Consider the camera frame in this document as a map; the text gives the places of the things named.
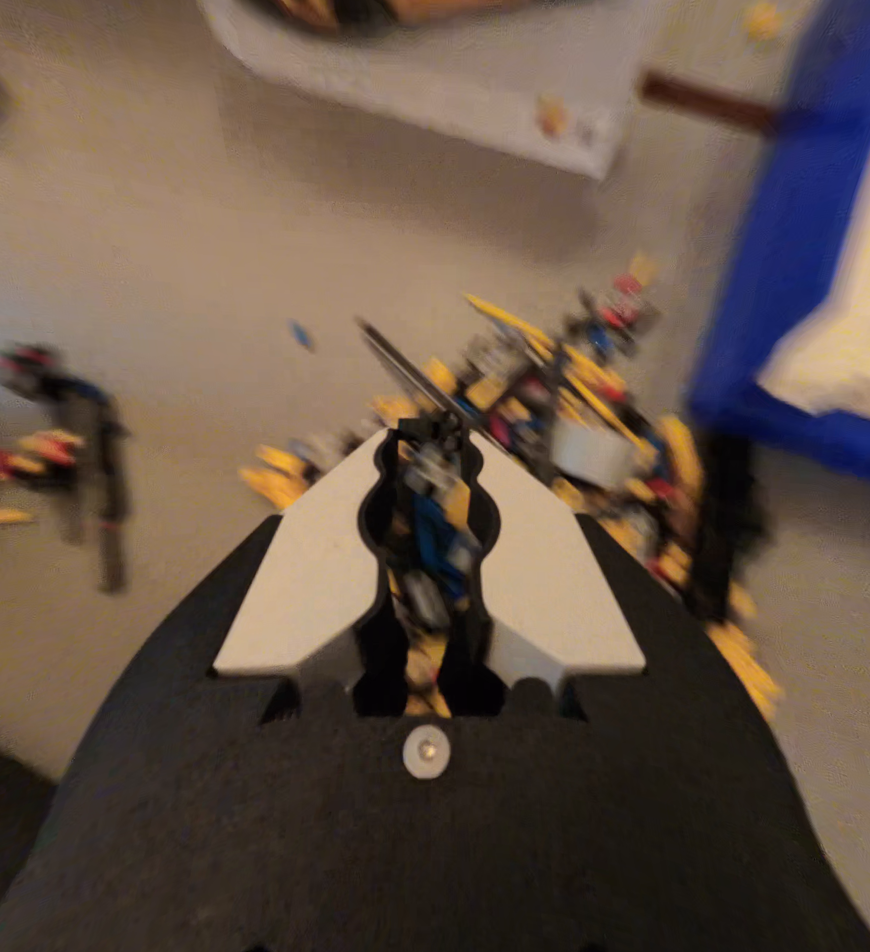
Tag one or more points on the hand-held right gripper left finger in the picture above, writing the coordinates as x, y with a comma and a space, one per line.
301, 595

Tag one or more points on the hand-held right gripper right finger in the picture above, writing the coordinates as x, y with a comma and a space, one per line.
561, 595

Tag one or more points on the pile of brick pieces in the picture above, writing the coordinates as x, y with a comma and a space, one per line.
591, 416

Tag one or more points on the black grey brick chassis assembly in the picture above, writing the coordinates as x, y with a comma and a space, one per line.
85, 431

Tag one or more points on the blue pin piece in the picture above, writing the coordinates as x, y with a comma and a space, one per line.
301, 335

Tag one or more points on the blue plastic storage box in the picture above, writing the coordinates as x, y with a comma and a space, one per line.
784, 260

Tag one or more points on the white car instruction booklet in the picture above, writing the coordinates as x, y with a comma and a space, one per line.
442, 82

